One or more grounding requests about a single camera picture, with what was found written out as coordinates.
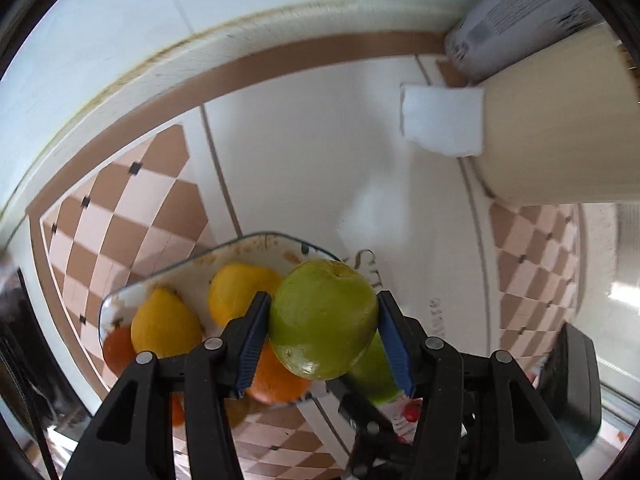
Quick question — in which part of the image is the small red tomato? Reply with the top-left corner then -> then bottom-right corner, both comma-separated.
402,400 -> 422,424

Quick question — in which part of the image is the orange at bowl edge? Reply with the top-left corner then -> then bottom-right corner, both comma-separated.
103,325 -> 137,377

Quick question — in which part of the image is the red green apple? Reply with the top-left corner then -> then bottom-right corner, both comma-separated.
224,396 -> 252,428

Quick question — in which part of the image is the yellow lemon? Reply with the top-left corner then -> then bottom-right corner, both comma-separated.
208,262 -> 283,328
130,287 -> 203,359

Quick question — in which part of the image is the large orange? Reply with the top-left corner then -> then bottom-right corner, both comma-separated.
247,340 -> 311,405

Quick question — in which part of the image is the glass fruit bowl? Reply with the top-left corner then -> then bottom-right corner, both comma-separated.
99,232 -> 337,353

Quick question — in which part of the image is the checkered printed table mat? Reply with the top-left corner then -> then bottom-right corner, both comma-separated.
27,29 -> 591,480

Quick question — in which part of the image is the grey printed package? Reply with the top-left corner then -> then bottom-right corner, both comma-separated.
445,0 -> 603,82

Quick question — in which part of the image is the black cable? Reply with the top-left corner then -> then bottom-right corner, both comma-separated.
0,309 -> 61,480

